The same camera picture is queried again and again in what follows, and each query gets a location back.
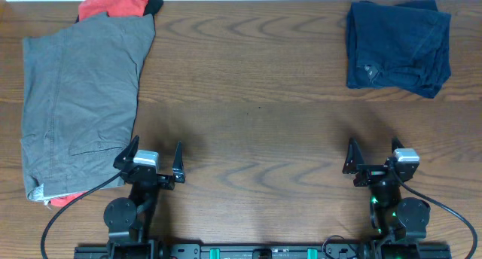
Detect folded navy blue garment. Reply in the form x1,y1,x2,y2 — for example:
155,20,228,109
346,0,451,99

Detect grey shorts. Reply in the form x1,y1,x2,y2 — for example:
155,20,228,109
21,14,155,201

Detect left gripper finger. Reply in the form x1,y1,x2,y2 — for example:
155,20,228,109
113,136,139,171
172,142,185,184

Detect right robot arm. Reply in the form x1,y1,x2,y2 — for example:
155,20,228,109
342,138,431,259

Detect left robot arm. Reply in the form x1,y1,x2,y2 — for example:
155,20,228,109
103,136,185,259

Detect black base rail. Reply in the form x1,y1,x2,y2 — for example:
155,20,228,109
74,242,452,259

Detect red soccer t-shirt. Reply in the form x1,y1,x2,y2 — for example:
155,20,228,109
43,0,163,207

